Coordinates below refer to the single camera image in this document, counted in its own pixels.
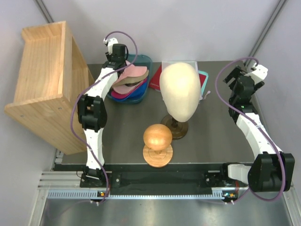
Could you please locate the cream mannequin head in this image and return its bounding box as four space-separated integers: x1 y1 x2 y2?
159 62 201 122

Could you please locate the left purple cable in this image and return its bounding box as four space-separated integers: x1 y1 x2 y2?
71 31 139 203

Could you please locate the teal plastic bin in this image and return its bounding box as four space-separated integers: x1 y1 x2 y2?
107 55 152 104

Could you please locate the khaki cap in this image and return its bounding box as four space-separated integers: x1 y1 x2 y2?
112 69 149 87

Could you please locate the dark wooden stand base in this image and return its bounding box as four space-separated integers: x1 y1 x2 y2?
161 114 189 140

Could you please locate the aluminium corner post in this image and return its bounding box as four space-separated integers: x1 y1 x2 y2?
249 0 288 57
34 0 55 23

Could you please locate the grey cable duct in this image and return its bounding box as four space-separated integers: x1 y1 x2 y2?
48 190 237 200

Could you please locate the teal folder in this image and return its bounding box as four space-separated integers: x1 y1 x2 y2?
198 71 211 101

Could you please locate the magenta cap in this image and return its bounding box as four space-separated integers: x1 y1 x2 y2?
111 79 146 100

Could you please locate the blue cap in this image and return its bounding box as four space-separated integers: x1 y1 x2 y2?
122 78 149 101

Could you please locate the wooden shelf box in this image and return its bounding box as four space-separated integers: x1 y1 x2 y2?
4 21 94 154

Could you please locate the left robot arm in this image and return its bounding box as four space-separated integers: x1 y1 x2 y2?
77 43 128 187

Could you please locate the round wooden hat stand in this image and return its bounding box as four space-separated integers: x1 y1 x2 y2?
143 124 173 168

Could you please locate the left aluminium corner post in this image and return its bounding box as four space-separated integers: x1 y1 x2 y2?
34 0 55 23

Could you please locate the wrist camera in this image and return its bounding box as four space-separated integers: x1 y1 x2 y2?
246 63 268 85
103 38 119 53

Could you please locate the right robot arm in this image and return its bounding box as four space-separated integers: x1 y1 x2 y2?
219 65 295 192

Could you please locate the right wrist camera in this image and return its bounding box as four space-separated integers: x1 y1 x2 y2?
246 63 268 85

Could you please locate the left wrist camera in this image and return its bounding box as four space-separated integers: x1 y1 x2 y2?
103 38 119 53

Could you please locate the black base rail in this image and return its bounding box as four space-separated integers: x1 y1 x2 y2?
79 170 238 189

